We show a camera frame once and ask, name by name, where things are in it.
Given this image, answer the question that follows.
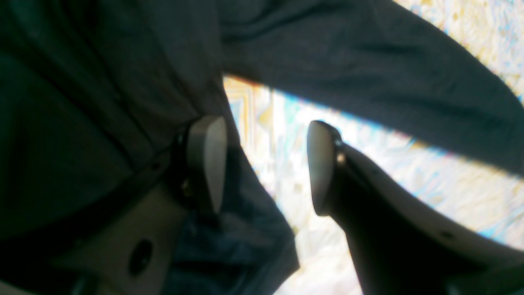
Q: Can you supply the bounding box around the black long-sleeve t-shirt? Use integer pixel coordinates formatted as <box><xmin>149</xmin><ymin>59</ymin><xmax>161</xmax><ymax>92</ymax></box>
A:
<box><xmin>1</xmin><ymin>0</ymin><xmax>523</xmax><ymax>295</ymax></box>

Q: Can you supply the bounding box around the patterned tile tablecloth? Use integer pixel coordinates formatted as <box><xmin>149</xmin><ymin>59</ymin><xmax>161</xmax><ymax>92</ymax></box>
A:
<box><xmin>224</xmin><ymin>0</ymin><xmax>524</xmax><ymax>295</ymax></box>

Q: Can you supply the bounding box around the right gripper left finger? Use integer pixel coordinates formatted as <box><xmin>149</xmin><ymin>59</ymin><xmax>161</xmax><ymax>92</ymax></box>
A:
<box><xmin>52</xmin><ymin>116</ymin><xmax>228</xmax><ymax>295</ymax></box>

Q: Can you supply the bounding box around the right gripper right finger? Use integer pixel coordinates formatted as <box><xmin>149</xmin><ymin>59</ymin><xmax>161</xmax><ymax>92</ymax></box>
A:
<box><xmin>307</xmin><ymin>120</ymin><xmax>524</xmax><ymax>295</ymax></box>

